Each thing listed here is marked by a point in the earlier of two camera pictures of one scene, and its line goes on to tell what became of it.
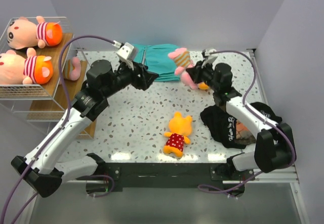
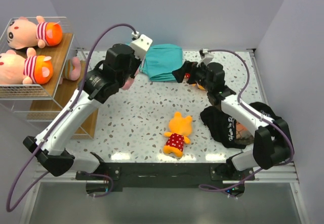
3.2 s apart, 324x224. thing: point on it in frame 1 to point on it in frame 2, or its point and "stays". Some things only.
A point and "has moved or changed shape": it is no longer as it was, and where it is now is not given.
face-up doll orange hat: [15, 70] stays
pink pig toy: [182, 57] has moved or changed shape
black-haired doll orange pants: [23, 33] stays
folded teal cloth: [157, 60] stays
